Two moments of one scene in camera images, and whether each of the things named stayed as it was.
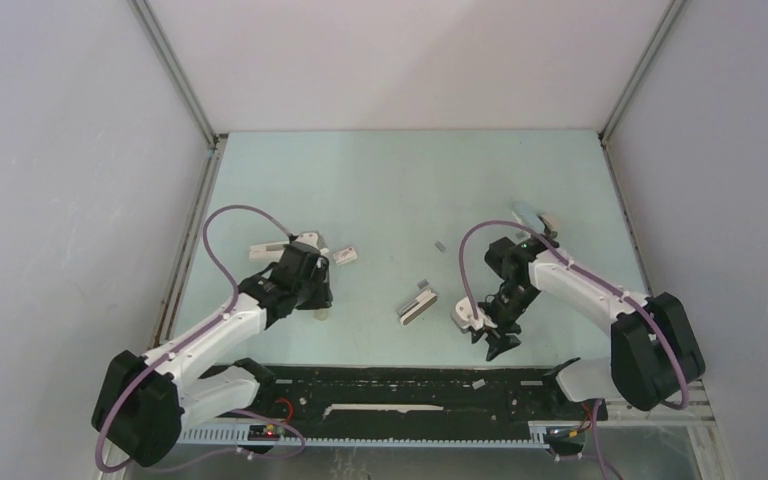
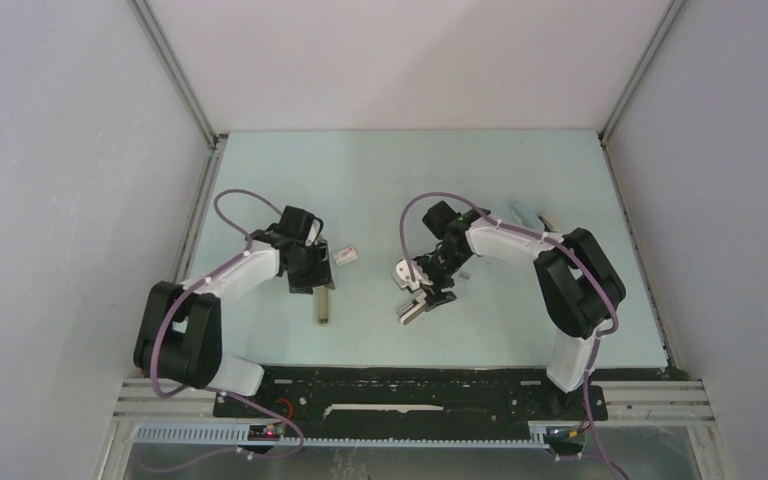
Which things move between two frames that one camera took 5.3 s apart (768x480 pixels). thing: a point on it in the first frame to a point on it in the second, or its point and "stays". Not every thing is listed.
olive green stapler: (416, 307) stays
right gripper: (500, 344) to (434, 292)
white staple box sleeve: (345, 256) stays
